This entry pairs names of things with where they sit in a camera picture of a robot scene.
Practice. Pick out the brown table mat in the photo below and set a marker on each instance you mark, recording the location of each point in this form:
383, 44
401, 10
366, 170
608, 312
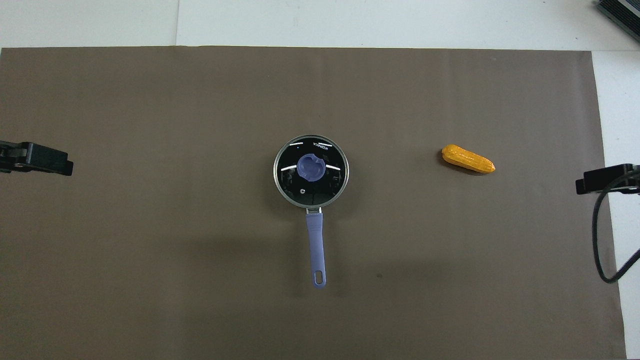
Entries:
150, 100

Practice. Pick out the glass lid with blue knob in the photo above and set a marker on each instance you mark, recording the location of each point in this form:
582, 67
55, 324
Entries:
300, 186

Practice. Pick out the black ribbed device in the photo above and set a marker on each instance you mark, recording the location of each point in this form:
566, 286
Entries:
622, 15

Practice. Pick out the yellow toy corn cob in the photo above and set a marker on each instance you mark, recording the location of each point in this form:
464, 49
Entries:
467, 159

